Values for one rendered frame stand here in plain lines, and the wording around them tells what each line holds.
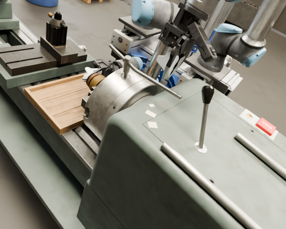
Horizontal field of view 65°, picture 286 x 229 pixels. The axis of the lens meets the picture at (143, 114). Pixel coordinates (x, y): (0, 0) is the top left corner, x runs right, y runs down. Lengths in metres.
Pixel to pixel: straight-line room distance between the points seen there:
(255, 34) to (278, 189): 0.71
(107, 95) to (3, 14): 1.12
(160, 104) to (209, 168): 0.24
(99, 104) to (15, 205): 1.22
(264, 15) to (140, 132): 0.77
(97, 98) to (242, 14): 7.17
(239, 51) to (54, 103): 0.93
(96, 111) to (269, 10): 0.80
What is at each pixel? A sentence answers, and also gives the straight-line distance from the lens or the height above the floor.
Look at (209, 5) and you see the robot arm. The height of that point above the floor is 1.54.
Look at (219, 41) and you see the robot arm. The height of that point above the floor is 1.31.
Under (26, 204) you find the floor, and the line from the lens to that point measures 1.84.
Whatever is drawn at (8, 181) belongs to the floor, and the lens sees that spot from 1.93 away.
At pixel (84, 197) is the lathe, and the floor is 0.76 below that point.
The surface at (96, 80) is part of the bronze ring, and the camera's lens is 0.95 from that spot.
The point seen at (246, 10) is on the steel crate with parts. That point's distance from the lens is 7.75.
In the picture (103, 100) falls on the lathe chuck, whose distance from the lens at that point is 0.77.
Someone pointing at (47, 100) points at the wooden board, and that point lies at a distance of 1.17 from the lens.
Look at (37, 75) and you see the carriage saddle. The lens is 1.28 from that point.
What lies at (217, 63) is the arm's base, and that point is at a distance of 1.30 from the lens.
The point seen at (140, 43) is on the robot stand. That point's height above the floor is 1.07.
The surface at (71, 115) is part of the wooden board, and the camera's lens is 1.10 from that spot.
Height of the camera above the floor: 1.66
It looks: 40 degrees down
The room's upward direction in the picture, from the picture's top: 23 degrees clockwise
